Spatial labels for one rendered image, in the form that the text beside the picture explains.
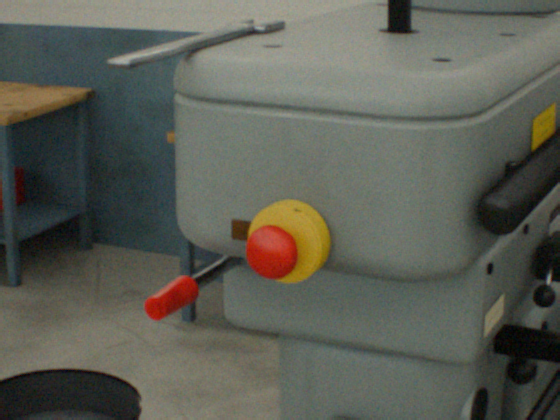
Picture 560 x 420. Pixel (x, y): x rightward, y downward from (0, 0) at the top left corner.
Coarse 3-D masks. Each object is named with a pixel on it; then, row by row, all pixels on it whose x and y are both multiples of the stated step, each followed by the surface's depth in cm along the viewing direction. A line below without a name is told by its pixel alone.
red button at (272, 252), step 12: (264, 228) 87; (276, 228) 86; (252, 240) 87; (264, 240) 86; (276, 240) 86; (288, 240) 86; (252, 252) 87; (264, 252) 86; (276, 252) 86; (288, 252) 86; (252, 264) 87; (264, 264) 87; (276, 264) 86; (288, 264) 86; (264, 276) 87; (276, 276) 87
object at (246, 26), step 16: (208, 32) 99; (224, 32) 99; (240, 32) 101; (256, 32) 104; (160, 48) 91; (176, 48) 92; (192, 48) 94; (112, 64) 87; (128, 64) 86; (144, 64) 88
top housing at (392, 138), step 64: (192, 64) 93; (256, 64) 90; (320, 64) 88; (384, 64) 88; (448, 64) 89; (512, 64) 95; (192, 128) 93; (256, 128) 90; (320, 128) 88; (384, 128) 85; (448, 128) 85; (512, 128) 95; (192, 192) 94; (256, 192) 91; (320, 192) 89; (384, 192) 87; (448, 192) 87; (384, 256) 88; (448, 256) 88
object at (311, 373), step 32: (288, 352) 110; (320, 352) 108; (352, 352) 107; (288, 384) 111; (320, 384) 109; (352, 384) 107; (384, 384) 106; (416, 384) 105; (448, 384) 105; (480, 384) 109; (288, 416) 112; (320, 416) 110; (352, 416) 108; (384, 416) 106; (416, 416) 105; (448, 416) 106; (480, 416) 109
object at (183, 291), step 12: (216, 264) 101; (228, 264) 102; (240, 264) 105; (180, 276) 97; (204, 276) 99; (216, 276) 101; (168, 288) 94; (180, 288) 95; (192, 288) 96; (156, 300) 93; (168, 300) 93; (180, 300) 94; (192, 300) 96; (156, 312) 93; (168, 312) 93
